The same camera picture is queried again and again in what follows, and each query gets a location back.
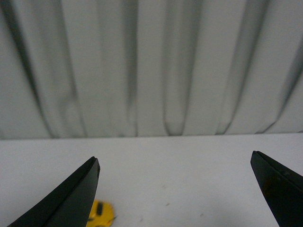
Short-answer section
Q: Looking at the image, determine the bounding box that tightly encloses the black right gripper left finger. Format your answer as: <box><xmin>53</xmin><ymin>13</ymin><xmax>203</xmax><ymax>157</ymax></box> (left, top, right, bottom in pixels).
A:
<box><xmin>9</xmin><ymin>157</ymin><xmax>99</xmax><ymax>227</ymax></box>

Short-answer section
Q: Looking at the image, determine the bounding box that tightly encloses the grey pleated curtain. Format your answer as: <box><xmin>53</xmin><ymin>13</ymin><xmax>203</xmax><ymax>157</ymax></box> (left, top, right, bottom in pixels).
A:
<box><xmin>0</xmin><ymin>0</ymin><xmax>303</xmax><ymax>140</ymax></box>

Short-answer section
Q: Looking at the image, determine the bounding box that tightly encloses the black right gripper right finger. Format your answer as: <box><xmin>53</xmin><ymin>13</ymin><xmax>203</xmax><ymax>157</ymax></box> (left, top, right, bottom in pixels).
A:
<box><xmin>250</xmin><ymin>151</ymin><xmax>303</xmax><ymax>227</ymax></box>

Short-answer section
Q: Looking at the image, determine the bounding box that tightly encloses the yellow beetle toy car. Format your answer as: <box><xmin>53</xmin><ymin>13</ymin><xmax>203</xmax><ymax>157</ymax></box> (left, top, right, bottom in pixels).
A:
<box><xmin>86</xmin><ymin>200</ymin><xmax>114</xmax><ymax>227</ymax></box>

